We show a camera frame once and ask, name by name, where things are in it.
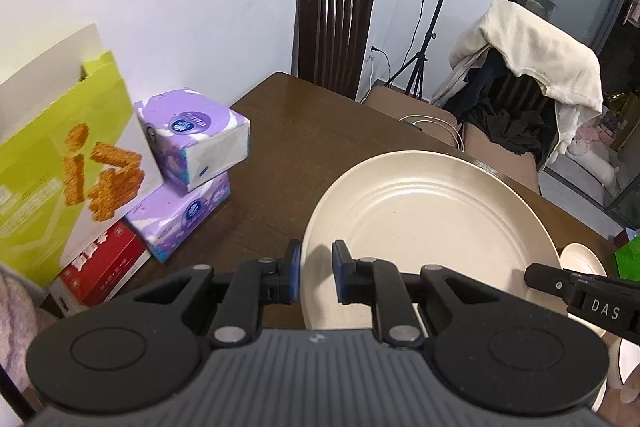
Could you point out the cream sweater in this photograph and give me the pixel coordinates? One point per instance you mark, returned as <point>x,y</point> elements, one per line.
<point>540,42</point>

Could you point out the small cream plate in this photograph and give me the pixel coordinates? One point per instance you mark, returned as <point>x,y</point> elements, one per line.
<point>582,259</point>

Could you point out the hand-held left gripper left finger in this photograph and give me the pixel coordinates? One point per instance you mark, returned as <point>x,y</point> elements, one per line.
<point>295,269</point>

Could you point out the red box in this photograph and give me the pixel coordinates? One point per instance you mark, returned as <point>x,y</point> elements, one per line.
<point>100,262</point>

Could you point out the dark wooden chair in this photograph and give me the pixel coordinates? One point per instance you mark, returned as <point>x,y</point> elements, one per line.
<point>330,32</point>
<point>505,167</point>

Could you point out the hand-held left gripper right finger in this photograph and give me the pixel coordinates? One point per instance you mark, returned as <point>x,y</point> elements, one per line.
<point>340,272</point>

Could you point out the green paper bag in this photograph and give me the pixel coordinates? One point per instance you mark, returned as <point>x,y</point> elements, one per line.
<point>629,257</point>

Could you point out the purple tissue pack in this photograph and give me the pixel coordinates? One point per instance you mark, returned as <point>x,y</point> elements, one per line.
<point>200,132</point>
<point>185,217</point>

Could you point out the black studio light stand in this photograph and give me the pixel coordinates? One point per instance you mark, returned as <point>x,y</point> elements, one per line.
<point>430,38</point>

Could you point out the dark clothes pile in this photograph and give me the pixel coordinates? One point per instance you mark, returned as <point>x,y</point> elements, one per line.
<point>510,124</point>

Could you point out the person's right hand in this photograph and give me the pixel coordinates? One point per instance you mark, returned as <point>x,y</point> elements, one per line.
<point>632,379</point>

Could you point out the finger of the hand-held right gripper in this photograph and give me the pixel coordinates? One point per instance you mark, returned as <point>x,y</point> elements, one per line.
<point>547,279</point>

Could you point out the lime green snack box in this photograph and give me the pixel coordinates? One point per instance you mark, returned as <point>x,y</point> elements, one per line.
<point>40,167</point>

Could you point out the large cream plate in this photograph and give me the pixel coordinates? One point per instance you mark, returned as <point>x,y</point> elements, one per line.
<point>440,227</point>

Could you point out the pink plush toy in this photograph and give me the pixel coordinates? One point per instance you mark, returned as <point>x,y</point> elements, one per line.
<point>595,157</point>

